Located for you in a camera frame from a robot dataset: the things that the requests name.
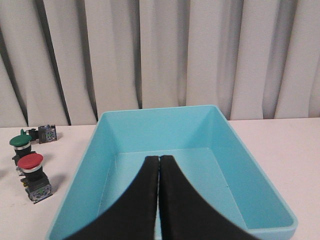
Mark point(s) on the light blue plastic box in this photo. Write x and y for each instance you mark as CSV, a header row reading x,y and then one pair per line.
x,y
205,147

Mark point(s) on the upright green push button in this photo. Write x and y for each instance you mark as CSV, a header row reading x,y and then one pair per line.
x,y
22,146

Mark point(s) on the lying green push button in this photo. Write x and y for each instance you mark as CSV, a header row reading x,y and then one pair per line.
x,y
44,133

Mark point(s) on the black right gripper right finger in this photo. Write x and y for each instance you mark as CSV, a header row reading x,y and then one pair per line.
x,y
184,213

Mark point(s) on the red mushroom push button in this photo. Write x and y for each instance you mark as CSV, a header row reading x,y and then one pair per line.
x,y
35,181

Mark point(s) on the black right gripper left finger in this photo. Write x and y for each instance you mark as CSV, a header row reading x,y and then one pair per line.
x,y
133,215

